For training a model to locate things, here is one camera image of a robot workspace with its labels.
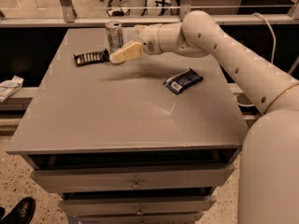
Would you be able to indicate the black leather shoe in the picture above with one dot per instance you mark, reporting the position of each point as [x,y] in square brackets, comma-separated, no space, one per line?
[22,213]

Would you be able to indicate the grey metal railing frame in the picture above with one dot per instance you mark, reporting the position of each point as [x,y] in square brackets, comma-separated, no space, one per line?
[79,13]

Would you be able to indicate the silver redbull can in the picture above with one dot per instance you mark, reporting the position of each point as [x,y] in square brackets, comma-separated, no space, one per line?
[114,35]

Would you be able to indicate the grey drawer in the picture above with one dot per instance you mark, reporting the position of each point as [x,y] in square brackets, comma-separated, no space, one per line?
[133,178]
[170,218]
[137,206]

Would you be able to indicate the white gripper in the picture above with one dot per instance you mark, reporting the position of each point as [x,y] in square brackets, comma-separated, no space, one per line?
[149,40]

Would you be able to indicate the top grey drawer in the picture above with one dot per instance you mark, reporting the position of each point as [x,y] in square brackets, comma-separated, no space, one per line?
[133,178]

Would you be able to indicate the middle grey drawer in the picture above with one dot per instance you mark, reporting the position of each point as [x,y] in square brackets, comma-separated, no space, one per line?
[137,206]

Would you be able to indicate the dark rxbar chocolate bar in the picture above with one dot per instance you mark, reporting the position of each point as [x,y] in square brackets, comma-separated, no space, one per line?
[101,56]

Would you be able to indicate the grey drawer cabinet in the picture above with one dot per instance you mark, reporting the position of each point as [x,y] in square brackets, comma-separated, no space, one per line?
[108,116]

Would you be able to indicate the folded white cloth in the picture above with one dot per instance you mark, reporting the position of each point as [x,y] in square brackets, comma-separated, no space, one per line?
[9,87]

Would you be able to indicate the bottom grey drawer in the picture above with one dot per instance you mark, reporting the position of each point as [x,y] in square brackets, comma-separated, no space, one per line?
[170,218]

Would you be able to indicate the blue snack bar wrapper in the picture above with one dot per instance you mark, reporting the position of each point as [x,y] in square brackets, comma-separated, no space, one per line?
[181,82]

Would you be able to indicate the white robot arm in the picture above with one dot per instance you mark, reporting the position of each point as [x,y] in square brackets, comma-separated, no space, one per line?
[269,165]

